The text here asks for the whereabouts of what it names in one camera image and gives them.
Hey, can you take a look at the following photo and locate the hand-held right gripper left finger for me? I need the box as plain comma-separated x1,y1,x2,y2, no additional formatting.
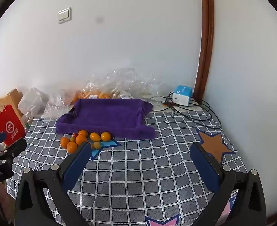
14,142,92,226

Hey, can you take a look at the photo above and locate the cardboard box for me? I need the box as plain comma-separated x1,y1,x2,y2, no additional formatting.
0,88,24,123

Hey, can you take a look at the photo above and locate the pile of bagged mandarins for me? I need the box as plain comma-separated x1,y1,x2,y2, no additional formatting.
74,89,113,100

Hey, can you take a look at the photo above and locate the black cable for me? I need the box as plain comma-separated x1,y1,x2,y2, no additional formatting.
165,92,223,130
150,95,177,112

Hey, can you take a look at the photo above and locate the large clear plastic bag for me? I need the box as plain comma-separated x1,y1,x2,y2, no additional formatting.
82,68,163,100

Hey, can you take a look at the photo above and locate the purple towel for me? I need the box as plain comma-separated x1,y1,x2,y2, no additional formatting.
56,98,156,140

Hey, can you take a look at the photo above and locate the white light switch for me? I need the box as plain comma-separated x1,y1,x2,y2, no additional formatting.
58,7,72,24

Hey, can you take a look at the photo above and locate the brown wooden door frame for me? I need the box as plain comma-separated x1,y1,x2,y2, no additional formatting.
194,0,215,102

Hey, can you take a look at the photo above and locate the small clear plastic bag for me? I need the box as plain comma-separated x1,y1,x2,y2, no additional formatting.
44,89,76,118

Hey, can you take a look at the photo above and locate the white bag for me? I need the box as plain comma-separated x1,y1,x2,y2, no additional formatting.
18,87,50,120

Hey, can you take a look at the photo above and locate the red paper bag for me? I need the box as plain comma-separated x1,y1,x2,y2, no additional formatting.
0,99,27,147

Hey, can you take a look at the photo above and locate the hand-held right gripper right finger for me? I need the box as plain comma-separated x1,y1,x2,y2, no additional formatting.
190,142,266,226

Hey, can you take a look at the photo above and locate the white and blue box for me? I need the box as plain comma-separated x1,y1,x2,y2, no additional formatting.
172,85,193,106

